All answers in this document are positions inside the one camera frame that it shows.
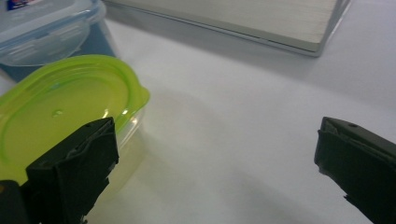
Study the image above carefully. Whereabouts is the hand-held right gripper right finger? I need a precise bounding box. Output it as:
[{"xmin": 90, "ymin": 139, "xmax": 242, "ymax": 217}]
[{"xmin": 313, "ymin": 116, "xmax": 396, "ymax": 224}]

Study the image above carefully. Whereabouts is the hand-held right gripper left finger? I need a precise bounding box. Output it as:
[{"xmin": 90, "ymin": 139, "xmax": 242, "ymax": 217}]
[{"xmin": 20, "ymin": 117, "xmax": 120, "ymax": 224}]

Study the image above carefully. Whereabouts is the clear container with blue-trimmed lid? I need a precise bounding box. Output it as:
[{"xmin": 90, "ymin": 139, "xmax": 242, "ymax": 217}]
[{"xmin": 0, "ymin": 0, "xmax": 118, "ymax": 83}]

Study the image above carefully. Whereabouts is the white wire rack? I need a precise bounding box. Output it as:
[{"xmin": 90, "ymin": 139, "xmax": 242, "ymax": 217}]
[{"xmin": 102, "ymin": 0, "xmax": 353, "ymax": 58}]

